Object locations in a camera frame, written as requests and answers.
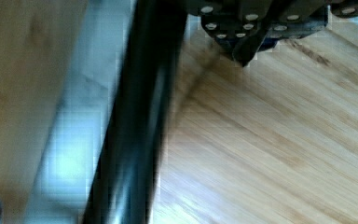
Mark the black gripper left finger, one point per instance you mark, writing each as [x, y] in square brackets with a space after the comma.
[229, 20]

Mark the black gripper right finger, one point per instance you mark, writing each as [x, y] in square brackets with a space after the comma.
[287, 19]

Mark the wooden drawer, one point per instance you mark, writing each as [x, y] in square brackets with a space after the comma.
[84, 91]

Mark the bamboo cutting board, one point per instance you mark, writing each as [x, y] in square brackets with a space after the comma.
[275, 142]

